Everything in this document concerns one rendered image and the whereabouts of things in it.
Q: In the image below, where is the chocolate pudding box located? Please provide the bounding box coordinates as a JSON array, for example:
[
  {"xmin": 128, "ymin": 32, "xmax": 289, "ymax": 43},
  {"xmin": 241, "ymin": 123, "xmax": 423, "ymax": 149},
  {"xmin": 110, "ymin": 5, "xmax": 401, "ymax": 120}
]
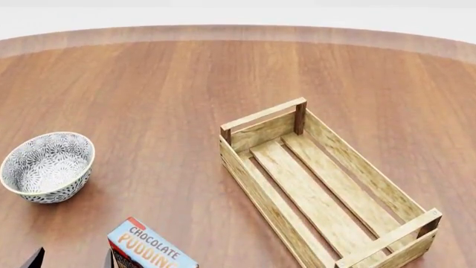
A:
[{"xmin": 106, "ymin": 217, "xmax": 199, "ymax": 268}]

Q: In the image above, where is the wooden slatted crate tray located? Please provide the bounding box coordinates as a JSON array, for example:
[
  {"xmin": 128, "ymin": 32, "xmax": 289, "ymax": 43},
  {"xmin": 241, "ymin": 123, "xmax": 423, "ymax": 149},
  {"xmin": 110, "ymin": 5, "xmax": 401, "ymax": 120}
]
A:
[{"xmin": 219, "ymin": 96, "xmax": 443, "ymax": 268}]

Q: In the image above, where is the patterned white ceramic bowl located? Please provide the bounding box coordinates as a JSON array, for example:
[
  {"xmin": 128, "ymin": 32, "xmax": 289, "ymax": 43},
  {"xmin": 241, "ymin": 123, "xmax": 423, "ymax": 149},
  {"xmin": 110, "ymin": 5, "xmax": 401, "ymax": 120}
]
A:
[{"xmin": 0, "ymin": 131, "xmax": 96, "ymax": 205}]

